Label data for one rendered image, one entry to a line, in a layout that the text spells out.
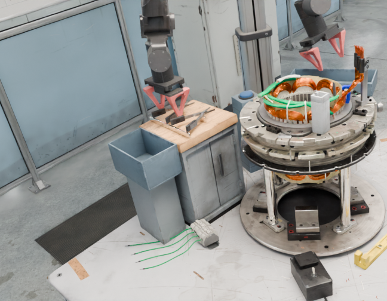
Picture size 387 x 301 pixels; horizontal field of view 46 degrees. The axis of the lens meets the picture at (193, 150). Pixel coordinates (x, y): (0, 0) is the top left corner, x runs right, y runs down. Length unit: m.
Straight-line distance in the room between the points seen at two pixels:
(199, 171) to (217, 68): 2.26
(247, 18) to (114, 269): 0.87
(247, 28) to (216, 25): 1.84
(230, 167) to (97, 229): 1.56
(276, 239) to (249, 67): 0.62
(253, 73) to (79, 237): 1.56
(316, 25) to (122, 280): 0.86
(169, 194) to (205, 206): 0.12
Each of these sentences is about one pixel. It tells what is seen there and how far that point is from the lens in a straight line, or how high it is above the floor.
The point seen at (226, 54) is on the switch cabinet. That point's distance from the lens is 3.47.
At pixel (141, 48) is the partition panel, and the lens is 3.58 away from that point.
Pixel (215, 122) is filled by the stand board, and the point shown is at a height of 1.07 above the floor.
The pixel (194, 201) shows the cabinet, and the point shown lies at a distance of 1.23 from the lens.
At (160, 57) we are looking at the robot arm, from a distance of 1.10.
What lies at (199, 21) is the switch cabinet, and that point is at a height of 0.81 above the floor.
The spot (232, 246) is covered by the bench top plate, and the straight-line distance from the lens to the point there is 1.22.
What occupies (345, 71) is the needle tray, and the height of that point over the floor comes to 1.06.
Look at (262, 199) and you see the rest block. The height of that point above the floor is 0.84.
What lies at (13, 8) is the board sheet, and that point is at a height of 1.18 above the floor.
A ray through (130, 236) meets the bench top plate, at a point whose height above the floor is 0.78.
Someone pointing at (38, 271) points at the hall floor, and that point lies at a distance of 2.63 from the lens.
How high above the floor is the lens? 1.60
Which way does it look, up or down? 29 degrees down
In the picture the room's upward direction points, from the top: 11 degrees counter-clockwise
